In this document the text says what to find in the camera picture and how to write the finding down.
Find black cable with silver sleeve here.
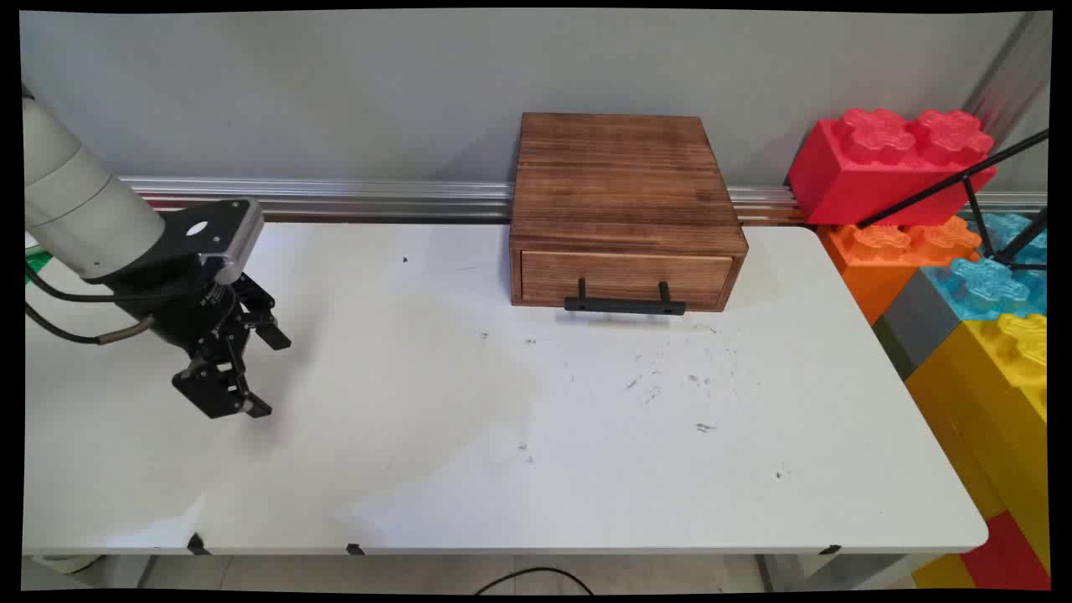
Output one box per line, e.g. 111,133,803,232
24,301,157,347

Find wooden drawer with black handle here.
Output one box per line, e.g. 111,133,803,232
520,250,736,317

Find black tripod legs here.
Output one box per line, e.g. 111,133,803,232
854,128,1050,274

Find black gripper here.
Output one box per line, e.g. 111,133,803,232
111,272,292,420

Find brown wooden drawer cabinet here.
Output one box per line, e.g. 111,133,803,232
508,112,750,313

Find large red toy brick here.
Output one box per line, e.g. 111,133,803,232
786,107,998,228

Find large blue toy brick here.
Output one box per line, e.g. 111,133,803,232
921,211,1049,324

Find aluminium profile rail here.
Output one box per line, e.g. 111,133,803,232
117,175,1049,228

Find small red toy brick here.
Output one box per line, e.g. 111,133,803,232
961,511,1052,592

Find large orange toy brick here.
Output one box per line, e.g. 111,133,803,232
817,215,982,327

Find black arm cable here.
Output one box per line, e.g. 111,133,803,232
24,264,162,304

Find large gray toy brick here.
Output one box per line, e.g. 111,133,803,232
873,268,966,383

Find black floor cable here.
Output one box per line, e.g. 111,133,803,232
473,566,596,596

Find large yellow toy brick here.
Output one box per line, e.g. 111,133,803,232
904,312,1050,580

